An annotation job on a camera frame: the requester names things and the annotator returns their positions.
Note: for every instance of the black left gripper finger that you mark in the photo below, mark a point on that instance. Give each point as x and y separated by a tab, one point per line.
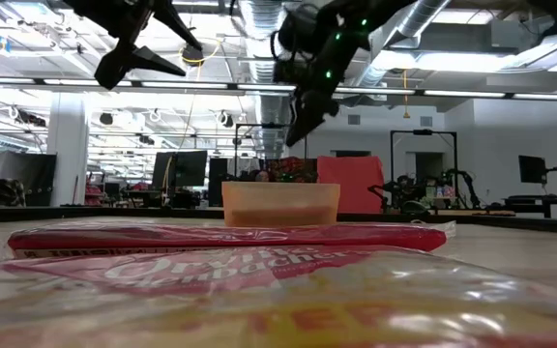
119	65
172	19

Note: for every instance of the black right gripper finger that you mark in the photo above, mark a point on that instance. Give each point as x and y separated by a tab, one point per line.
302	108
322	108

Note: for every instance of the Orville Redenbacher's popcorn bag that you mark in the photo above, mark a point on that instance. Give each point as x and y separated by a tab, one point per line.
211	237
278	309

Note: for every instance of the black background robot arm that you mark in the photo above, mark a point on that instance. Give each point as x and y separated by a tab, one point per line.
464	183
399	191

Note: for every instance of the red patterned fabric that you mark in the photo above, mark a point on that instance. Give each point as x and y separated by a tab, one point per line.
293	169

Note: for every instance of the long light bar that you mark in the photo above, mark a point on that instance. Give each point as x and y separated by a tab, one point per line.
186	85

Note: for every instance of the person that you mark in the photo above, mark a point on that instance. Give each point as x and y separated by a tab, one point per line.
262	176

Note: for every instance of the orange-red fabric panel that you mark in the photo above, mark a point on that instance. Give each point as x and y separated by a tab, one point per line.
351	183

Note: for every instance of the white building pillar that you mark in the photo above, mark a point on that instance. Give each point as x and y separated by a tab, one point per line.
68	145

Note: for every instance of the translucent orange plastic basket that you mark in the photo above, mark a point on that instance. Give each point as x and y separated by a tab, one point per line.
278	203

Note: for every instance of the black cabinet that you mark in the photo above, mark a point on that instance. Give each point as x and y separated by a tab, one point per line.
218	179

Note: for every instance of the black computer monitor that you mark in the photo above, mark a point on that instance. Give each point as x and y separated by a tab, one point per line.
186	169

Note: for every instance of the dark partition panel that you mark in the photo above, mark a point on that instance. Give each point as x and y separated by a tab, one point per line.
17	169

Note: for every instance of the black desk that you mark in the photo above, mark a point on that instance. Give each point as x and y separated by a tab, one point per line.
544	200

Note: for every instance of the black metal frame stand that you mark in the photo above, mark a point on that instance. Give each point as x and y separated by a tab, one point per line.
259	125
423	132

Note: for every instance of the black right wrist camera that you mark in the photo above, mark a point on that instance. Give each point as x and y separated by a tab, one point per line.
298	29

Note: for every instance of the round silver air duct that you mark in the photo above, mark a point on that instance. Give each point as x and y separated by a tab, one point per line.
264	38

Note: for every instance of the slanted silver air duct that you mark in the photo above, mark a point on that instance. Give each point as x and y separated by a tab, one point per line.
426	14

